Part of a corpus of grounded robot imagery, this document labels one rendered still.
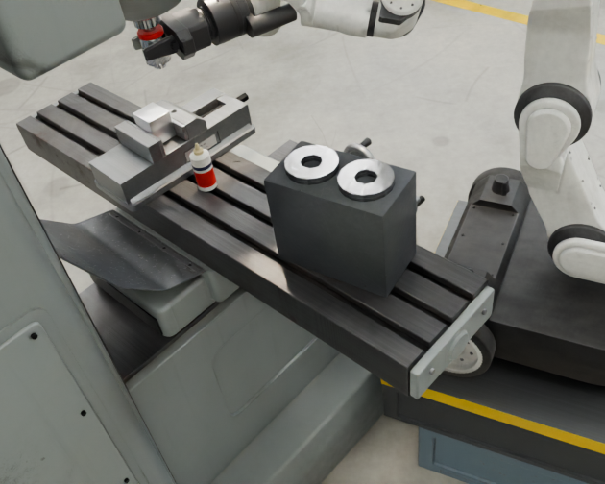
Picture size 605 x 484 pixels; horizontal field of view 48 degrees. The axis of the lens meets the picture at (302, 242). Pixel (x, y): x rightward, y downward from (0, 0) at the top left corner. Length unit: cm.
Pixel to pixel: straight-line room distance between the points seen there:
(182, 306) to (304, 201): 42
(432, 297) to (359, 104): 224
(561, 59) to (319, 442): 112
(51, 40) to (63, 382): 54
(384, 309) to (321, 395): 81
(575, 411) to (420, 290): 64
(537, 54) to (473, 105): 194
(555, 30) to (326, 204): 53
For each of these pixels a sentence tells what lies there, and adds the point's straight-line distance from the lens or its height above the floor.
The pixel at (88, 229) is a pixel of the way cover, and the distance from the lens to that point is 152.
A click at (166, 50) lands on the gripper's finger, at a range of 128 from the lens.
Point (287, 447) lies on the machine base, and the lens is 185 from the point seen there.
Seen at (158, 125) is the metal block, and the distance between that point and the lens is 144.
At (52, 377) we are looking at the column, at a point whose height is 93.
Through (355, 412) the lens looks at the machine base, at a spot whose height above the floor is 14.
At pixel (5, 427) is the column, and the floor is 91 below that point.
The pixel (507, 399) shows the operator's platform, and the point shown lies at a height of 40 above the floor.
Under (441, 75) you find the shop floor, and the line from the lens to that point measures 351.
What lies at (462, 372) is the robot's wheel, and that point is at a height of 43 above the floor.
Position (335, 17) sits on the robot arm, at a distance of 133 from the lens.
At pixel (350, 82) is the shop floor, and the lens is 349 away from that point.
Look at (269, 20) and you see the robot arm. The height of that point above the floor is 123.
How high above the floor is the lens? 180
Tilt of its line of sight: 44 degrees down
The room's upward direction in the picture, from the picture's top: 9 degrees counter-clockwise
